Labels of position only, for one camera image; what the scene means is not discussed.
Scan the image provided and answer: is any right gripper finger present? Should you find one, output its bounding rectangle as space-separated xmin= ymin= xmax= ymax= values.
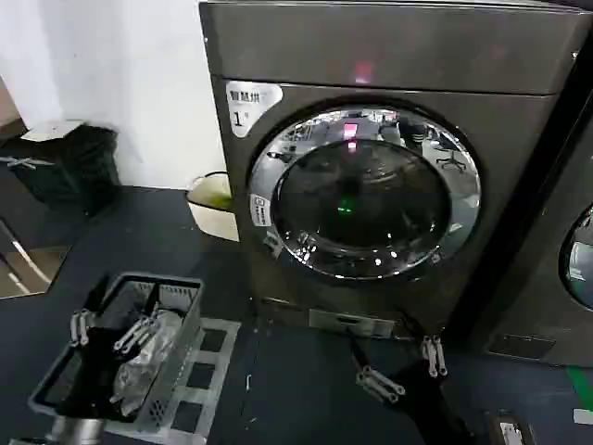
xmin=397 ymin=309 xmax=448 ymax=377
xmin=346 ymin=324 xmax=406 ymax=403

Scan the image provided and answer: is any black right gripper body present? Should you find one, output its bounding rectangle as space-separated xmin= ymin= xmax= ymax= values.
xmin=391 ymin=357 xmax=470 ymax=445

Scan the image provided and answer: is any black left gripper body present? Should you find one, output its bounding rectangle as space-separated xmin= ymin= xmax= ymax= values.
xmin=57 ymin=325 xmax=127 ymax=414

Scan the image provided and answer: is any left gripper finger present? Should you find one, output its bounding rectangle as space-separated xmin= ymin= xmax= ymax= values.
xmin=69 ymin=276 xmax=113 ymax=348
xmin=112 ymin=283 xmax=162 ymax=350

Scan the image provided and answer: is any grey crinkled garment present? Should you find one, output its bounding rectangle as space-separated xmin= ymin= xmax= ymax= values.
xmin=107 ymin=309 xmax=183 ymax=414

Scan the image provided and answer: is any grey plastic laundry basket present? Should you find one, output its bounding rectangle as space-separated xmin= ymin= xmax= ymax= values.
xmin=27 ymin=272 xmax=206 ymax=426

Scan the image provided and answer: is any white floor tape grid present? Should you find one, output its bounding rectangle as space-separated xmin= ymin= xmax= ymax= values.
xmin=156 ymin=318 xmax=243 ymax=442

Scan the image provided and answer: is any grey dryer with dark edge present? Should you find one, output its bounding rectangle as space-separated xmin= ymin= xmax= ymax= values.
xmin=466 ymin=44 xmax=593 ymax=368

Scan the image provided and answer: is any green floor tape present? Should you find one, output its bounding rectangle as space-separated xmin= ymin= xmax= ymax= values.
xmin=566 ymin=364 xmax=593 ymax=410

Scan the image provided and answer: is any black waste bin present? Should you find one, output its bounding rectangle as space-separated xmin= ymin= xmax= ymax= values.
xmin=17 ymin=121 xmax=120 ymax=215

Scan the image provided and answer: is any round glass dryer door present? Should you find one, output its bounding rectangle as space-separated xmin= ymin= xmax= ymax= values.
xmin=251 ymin=104 xmax=482 ymax=284
xmin=558 ymin=216 xmax=593 ymax=312

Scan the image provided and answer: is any small white door sticker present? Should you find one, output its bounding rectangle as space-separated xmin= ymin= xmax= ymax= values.
xmin=249 ymin=193 xmax=272 ymax=229

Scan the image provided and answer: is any flat cardboard piece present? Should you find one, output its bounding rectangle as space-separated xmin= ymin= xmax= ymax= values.
xmin=19 ymin=119 xmax=88 ymax=143

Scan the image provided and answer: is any white label sticker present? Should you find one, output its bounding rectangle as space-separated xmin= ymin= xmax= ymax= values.
xmin=225 ymin=80 xmax=284 ymax=140

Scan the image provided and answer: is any grey front-load dryer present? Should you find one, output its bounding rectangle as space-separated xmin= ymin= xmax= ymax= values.
xmin=198 ymin=0 xmax=593 ymax=343

